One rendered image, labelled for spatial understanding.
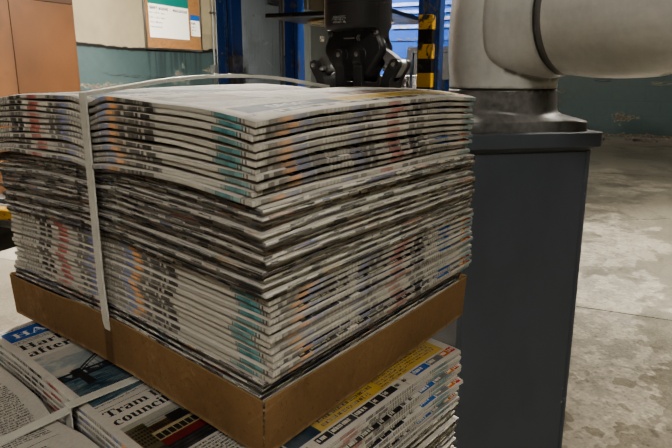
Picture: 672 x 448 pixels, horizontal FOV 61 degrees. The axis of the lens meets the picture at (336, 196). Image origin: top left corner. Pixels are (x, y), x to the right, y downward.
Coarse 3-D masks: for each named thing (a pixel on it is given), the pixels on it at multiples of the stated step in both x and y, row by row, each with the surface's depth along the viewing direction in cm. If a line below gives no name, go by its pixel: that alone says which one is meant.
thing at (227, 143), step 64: (128, 128) 39; (192, 128) 35; (256, 128) 32; (320, 128) 37; (384, 128) 42; (448, 128) 50; (128, 192) 41; (192, 192) 36; (256, 192) 33; (320, 192) 36; (384, 192) 43; (448, 192) 51; (128, 256) 44; (192, 256) 38; (256, 256) 34; (320, 256) 38; (384, 256) 44; (448, 256) 53; (192, 320) 40; (256, 320) 35; (320, 320) 39; (384, 320) 47; (256, 384) 36
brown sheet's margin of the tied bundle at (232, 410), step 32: (448, 288) 54; (416, 320) 50; (448, 320) 56; (128, 352) 45; (160, 352) 42; (352, 352) 42; (384, 352) 47; (160, 384) 43; (192, 384) 40; (224, 384) 38; (320, 384) 40; (352, 384) 44; (224, 416) 39; (256, 416) 36; (288, 416) 38; (320, 416) 41
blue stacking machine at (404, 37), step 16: (400, 0) 433; (416, 0) 428; (448, 0) 419; (448, 16) 421; (400, 32) 438; (416, 32) 433; (448, 32) 424; (400, 48) 441; (416, 48) 436; (448, 48) 426; (416, 64) 438; (448, 64) 429; (448, 80) 549
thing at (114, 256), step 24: (72, 96) 44; (96, 96) 45; (72, 120) 44; (96, 120) 42; (72, 144) 46; (96, 144) 44; (96, 168) 43; (96, 192) 45; (120, 240) 43; (120, 264) 45; (96, 288) 48; (120, 288) 46; (120, 312) 46
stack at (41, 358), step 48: (0, 336) 56; (48, 336) 55; (0, 384) 47; (48, 384) 47; (96, 384) 47; (144, 384) 47; (384, 384) 46; (432, 384) 49; (0, 432) 41; (48, 432) 41; (96, 432) 42; (144, 432) 40; (192, 432) 40; (336, 432) 40; (384, 432) 44; (432, 432) 51
